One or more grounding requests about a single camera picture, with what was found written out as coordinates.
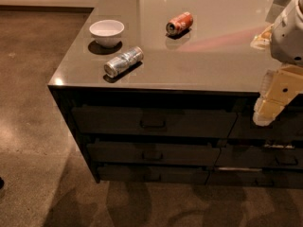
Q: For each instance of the white bowl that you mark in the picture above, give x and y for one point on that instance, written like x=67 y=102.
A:
x=107 y=33

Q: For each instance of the silver soda can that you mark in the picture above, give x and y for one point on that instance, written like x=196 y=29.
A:
x=123 y=62

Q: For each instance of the dark shoe tip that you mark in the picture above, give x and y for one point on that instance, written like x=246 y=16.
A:
x=2 y=183

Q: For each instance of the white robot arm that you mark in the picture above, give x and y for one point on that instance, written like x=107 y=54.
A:
x=284 y=38

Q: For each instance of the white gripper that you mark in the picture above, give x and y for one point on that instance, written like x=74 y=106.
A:
x=288 y=37

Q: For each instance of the dark counter cabinet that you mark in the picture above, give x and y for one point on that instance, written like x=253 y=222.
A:
x=209 y=66

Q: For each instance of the orange soda can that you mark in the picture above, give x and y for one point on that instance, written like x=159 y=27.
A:
x=180 y=23

